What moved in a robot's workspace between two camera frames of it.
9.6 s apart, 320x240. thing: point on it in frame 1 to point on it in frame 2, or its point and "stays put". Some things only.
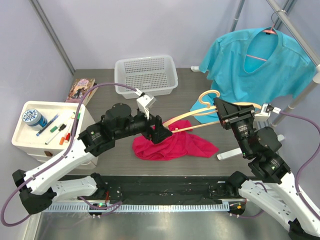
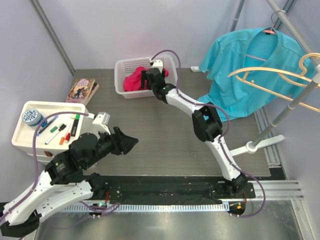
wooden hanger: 208,109 to 303,71
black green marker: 78,115 stays put
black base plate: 172,189 stays put
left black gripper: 157,134 to 120,139
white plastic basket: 155,75 stays put
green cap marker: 53,129 stays put
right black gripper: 229,113 to 144,77
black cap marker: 62,127 stays put
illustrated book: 79,88 stays put
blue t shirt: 262,64 stays put
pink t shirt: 175,146 to 133,81
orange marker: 62,140 stays put
